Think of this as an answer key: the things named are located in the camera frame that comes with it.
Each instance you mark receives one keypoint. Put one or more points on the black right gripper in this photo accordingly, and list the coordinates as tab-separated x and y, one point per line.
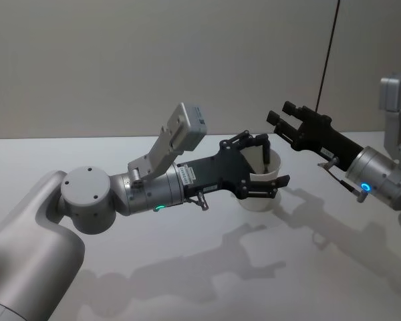
324	137

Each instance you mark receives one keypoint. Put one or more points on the white curtain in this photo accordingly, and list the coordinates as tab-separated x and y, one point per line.
120	60

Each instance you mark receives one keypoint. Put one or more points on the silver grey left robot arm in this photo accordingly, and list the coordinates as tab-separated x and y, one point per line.
36	234

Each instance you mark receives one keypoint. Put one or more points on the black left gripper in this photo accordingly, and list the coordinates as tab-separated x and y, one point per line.
227	170

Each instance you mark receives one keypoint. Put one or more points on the pale plastic cup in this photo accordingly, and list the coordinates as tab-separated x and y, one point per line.
258	204

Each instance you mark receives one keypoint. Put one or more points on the white table cloth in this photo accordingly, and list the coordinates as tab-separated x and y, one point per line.
173	254

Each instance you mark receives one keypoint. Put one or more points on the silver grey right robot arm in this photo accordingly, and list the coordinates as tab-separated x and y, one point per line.
387	180

